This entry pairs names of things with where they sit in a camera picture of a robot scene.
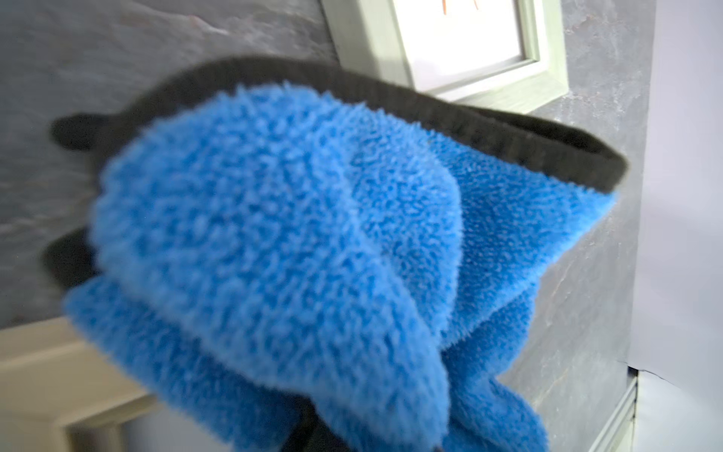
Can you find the blue microfibre cloth black trim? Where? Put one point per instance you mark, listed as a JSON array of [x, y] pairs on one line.
[[302, 258]]

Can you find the green-grey picture frame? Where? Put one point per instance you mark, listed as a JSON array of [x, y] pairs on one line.
[[505, 55]]

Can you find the light wood picture frame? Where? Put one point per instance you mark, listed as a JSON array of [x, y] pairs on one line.
[[58, 393]]

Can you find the aluminium cage frame profiles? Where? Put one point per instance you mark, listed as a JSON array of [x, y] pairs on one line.
[[618, 433]]

